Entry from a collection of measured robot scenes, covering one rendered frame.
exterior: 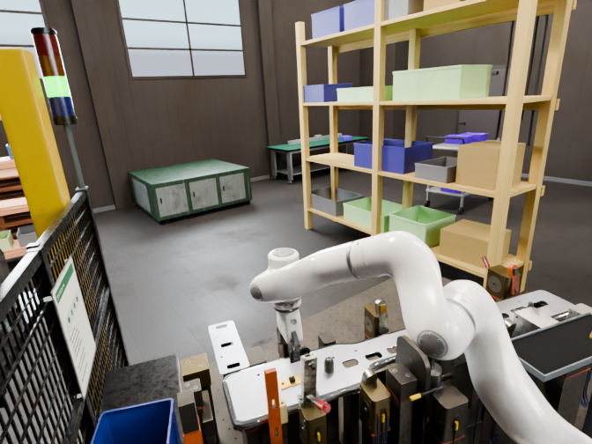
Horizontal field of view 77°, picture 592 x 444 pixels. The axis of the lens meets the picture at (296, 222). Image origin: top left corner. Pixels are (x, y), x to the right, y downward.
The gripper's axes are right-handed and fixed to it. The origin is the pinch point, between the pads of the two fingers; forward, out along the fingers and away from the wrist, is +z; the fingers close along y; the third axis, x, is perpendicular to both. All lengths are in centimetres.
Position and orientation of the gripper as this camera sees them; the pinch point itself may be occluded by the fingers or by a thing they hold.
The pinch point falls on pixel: (290, 349)
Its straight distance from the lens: 117.2
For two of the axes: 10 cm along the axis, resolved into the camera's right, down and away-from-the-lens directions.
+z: 0.5, 9.4, 3.3
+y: -3.5, -2.9, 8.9
